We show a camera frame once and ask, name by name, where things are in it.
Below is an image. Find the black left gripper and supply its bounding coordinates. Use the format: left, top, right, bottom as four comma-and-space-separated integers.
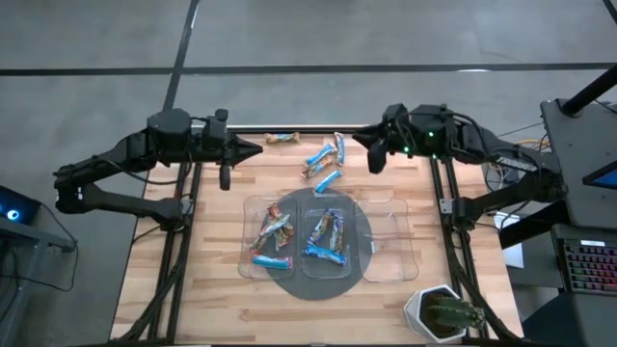
211, 134, 264, 164

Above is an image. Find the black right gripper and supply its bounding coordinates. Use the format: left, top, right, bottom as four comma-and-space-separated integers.
353, 120, 406, 154

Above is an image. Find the light blue wrapper granola bar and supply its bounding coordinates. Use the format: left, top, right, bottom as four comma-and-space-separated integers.
334, 131, 346, 167
303, 143, 337, 168
313, 168, 345, 195

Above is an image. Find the orange brown wrapper granola bar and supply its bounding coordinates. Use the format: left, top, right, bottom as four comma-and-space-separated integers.
264, 132, 301, 146

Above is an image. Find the green orange snack packet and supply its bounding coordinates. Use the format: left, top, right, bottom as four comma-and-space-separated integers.
301, 154, 337, 179

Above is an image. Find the dark blue wrapper granola bar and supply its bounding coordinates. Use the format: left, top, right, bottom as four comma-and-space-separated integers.
307, 210, 335, 247
302, 244, 348, 267
331, 211, 346, 255

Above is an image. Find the clear plastic bin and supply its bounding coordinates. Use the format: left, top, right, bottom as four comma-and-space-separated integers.
297, 192, 361, 281
237, 194, 299, 280
355, 196, 419, 283

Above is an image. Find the round grey woven placemat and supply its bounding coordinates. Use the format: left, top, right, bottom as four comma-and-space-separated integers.
258, 187, 375, 302

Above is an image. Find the white faceted plant pot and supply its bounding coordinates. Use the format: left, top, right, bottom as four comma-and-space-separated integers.
403, 283, 471, 344

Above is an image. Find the black diagonal bar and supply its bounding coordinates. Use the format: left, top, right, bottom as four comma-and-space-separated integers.
497, 199, 570, 251

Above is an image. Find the green cactus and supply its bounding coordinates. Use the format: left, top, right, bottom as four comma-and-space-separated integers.
423, 294, 487, 334

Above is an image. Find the grey desk top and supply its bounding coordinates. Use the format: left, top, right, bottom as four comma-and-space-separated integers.
539, 98, 617, 230

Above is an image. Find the black pole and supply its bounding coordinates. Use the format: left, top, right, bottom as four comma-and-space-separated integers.
561, 64, 617, 117

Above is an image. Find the black computer with blue light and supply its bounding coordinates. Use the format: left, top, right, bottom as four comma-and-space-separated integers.
0, 185, 42, 227

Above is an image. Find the grey side table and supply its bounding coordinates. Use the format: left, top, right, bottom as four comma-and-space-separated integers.
0, 214, 78, 347

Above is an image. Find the black monitor with blue screen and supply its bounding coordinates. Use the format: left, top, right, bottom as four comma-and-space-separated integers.
581, 161, 617, 192

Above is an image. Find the black chair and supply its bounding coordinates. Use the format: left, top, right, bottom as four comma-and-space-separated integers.
522, 288, 617, 347

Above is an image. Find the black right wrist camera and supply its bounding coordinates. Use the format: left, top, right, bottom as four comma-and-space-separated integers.
366, 138, 389, 175

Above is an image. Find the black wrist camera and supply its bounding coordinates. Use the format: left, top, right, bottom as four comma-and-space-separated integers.
366, 138, 389, 175
218, 161, 232, 192

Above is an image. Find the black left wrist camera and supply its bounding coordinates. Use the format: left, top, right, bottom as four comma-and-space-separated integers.
218, 161, 232, 192

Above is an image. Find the yellow cable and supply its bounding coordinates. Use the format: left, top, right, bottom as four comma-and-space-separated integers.
518, 138, 550, 160

